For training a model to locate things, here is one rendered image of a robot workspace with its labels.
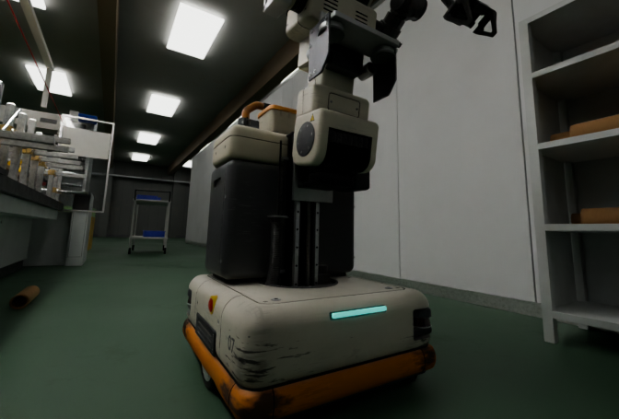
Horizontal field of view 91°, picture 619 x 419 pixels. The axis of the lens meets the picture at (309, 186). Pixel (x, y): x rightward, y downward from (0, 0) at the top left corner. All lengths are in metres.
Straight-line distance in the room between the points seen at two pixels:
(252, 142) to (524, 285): 1.83
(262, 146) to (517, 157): 1.71
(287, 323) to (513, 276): 1.79
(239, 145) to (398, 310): 0.70
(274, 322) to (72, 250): 3.91
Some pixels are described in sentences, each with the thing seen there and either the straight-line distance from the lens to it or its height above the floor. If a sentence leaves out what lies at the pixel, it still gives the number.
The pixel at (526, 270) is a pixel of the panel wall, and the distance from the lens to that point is 2.30.
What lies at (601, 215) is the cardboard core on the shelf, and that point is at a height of 0.56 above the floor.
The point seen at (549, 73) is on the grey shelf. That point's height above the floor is 1.23.
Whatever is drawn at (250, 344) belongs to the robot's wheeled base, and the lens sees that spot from 0.74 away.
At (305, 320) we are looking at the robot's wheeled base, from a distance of 0.78.
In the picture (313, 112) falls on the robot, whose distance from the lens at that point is 0.91.
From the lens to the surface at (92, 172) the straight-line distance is 4.52.
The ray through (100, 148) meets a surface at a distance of 4.57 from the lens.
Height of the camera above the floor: 0.45
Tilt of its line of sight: 8 degrees up
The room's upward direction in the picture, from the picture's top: 1 degrees clockwise
